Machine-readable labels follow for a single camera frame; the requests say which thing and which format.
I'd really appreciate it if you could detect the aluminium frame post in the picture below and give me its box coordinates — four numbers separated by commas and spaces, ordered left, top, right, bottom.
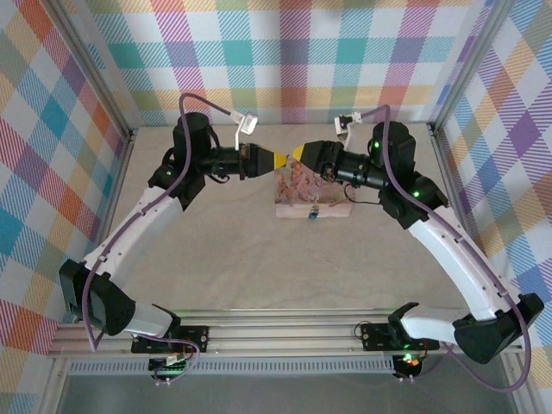
430, 0, 518, 133
45, 0, 140, 139

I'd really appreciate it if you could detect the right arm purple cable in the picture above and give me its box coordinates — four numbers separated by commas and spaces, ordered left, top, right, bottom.
360, 105, 532, 393

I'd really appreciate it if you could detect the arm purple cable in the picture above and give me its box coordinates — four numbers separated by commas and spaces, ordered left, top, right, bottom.
81, 92, 245, 383
360, 105, 532, 393

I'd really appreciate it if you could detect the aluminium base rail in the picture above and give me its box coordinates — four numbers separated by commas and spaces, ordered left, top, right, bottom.
47, 308, 525, 359

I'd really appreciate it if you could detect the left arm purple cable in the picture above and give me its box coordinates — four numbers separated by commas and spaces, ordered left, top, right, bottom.
81, 92, 245, 383

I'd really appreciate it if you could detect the grey slotted cable duct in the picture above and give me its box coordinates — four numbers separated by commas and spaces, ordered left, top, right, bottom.
68, 356, 396, 375

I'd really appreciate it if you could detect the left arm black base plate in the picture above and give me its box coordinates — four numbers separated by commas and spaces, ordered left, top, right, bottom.
131, 325, 210, 354

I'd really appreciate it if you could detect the aluminium side rail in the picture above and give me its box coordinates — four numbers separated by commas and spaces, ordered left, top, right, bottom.
92, 127, 140, 264
429, 122, 518, 311

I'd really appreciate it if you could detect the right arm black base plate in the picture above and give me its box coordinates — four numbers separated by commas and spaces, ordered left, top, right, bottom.
360, 322, 441, 353

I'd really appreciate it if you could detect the control board with lights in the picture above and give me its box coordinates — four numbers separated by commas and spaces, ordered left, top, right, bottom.
396, 352, 424, 377

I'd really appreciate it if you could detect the green control board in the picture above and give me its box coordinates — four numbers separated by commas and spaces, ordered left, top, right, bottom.
148, 353, 191, 380

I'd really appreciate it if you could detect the pink picture tin box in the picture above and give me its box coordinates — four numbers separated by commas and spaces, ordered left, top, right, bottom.
273, 159, 355, 220

